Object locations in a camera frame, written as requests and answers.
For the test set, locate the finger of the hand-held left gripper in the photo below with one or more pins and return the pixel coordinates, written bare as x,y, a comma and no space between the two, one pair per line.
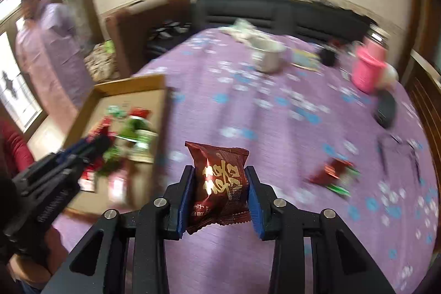
93,146

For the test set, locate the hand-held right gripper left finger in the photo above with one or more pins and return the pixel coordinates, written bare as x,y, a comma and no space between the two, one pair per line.
184,208

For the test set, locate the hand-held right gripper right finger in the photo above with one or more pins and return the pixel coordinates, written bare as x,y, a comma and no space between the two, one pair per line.
256,208

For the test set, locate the dark red snack packet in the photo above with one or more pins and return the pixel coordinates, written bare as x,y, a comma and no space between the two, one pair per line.
217,183

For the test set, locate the pile of snack packets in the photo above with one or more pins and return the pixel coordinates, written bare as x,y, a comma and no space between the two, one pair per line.
134,132

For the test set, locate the cardboard box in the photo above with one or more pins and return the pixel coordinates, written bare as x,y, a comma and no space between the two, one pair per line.
103,87

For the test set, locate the person's left forearm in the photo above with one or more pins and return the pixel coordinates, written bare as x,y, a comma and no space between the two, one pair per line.
38,263

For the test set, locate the person's red clothing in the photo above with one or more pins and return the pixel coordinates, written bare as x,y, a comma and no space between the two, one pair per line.
13,149

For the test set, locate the purple floral tablecloth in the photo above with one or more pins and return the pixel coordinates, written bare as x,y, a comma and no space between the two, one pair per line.
275,128

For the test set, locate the green snack packet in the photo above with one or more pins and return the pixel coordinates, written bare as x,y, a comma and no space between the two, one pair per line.
341,189

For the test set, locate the patterned bag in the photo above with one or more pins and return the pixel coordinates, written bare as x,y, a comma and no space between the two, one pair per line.
100,59

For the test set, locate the brown armchair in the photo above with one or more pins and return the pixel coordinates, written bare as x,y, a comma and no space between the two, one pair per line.
137,28

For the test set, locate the purple-framed eyeglasses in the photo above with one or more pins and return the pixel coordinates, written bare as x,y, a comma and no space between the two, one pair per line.
380,152

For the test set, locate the green booklet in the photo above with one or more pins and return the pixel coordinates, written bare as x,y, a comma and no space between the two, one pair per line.
305,60

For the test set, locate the black glasses case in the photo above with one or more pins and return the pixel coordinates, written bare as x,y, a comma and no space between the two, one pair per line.
386,108

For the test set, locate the small black container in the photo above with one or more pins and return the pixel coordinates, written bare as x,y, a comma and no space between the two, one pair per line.
327,57

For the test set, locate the pink knit-sleeved bottle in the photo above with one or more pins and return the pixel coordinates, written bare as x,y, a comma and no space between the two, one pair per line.
368,68

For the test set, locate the crumpled white tissue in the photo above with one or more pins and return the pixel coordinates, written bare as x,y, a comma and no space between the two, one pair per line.
243,28

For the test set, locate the white plastic jar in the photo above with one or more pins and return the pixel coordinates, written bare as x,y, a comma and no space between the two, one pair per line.
391,74

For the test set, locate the black sofa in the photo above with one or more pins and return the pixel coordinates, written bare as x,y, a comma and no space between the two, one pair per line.
275,15

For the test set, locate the wooden cabinet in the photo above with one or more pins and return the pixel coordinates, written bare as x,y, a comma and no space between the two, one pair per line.
423,80

